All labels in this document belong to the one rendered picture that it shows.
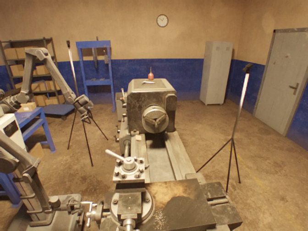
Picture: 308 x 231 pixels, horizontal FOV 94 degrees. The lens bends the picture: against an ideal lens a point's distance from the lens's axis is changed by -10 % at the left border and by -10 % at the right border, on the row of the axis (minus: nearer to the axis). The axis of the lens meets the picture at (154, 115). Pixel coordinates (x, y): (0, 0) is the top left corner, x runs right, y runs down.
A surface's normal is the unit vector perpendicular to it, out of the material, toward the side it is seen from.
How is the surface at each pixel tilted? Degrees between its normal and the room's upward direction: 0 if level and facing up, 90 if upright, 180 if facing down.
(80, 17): 90
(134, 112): 90
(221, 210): 0
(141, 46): 90
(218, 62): 90
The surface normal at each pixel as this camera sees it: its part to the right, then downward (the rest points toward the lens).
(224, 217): 0.00, -0.90
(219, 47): 0.11, 0.42
